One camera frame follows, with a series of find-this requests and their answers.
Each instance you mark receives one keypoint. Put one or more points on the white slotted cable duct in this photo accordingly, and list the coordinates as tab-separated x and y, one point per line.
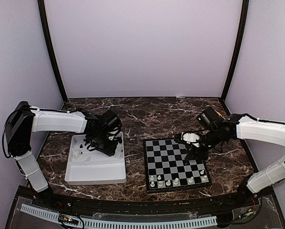
107	221

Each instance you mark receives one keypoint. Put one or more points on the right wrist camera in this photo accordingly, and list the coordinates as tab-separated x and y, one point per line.
208	119

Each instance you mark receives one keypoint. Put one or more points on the black front rail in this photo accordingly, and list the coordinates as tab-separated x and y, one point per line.
68	204

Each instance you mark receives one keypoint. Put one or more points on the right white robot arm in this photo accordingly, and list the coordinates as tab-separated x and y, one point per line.
265	138

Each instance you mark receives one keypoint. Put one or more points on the right black frame post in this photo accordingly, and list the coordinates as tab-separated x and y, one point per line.
237	48

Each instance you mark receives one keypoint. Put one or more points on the left black frame post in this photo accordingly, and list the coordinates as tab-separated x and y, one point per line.
50	49

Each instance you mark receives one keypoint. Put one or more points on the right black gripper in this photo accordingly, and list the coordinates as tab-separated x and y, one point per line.
199	155

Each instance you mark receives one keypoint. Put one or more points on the white chess queen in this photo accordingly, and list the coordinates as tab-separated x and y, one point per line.
176	182

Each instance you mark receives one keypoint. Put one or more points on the black frame post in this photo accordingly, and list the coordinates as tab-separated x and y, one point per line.
237	48
50	49

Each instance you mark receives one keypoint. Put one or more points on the black and grey chessboard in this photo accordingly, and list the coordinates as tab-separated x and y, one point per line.
165	157

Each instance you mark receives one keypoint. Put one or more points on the white plastic compartment tray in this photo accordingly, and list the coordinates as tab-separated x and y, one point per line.
86	167

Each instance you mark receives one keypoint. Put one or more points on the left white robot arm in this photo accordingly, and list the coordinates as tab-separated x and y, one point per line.
26	121

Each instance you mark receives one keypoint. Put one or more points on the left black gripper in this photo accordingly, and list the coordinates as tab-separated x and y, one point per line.
108	151

